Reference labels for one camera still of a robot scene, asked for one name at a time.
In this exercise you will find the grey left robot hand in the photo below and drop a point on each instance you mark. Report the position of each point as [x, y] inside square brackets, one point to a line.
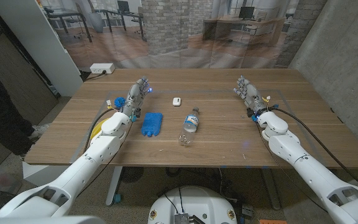
[134, 96]

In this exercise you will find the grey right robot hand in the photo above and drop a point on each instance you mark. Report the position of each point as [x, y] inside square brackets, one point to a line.
[251, 95]

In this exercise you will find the clear plastic water bottle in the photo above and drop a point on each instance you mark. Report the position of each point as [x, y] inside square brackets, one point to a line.
[190, 124]

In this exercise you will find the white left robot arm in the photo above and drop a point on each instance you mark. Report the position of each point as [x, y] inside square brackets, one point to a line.
[82, 165]

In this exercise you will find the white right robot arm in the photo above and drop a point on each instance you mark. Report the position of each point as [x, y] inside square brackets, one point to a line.
[309, 169]

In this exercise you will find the blue spiky stress ball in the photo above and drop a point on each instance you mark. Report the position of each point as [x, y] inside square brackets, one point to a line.
[119, 101]

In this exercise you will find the blue ice pack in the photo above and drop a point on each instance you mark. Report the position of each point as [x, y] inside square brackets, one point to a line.
[151, 123]

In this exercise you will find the yellow toy banana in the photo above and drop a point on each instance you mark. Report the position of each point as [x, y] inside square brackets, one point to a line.
[97, 129]

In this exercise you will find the small white plastic device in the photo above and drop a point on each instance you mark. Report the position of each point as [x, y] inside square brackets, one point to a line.
[176, 101]

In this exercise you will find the white power strip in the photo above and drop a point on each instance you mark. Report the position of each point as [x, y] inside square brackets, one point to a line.
[102, 68]

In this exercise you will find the printed office backdrop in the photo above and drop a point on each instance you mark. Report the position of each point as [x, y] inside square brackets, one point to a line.
[172, 31]

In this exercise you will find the black ribbed round object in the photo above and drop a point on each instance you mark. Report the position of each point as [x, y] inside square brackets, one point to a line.
[132, 175]

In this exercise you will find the white table leg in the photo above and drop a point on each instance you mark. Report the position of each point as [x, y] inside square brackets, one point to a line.
[114, 186]

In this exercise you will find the grey table leg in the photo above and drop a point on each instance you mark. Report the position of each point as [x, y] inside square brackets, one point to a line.
[272, 193]

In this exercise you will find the small blue floor object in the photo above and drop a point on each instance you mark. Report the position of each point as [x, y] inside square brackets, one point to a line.
[117, 198]

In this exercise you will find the white cabinet panel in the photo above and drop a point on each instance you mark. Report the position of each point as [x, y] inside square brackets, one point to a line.
[42, 40]

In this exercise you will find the dark wooden door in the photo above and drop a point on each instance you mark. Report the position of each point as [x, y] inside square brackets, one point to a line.
[20, 84]

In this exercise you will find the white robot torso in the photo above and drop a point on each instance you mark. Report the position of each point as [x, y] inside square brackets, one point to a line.
[194, 202]

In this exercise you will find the white floor box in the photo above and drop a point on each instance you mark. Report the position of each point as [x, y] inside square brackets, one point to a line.
[36, 174]

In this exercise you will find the orange floor object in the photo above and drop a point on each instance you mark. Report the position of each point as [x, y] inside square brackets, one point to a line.
[272, 221]

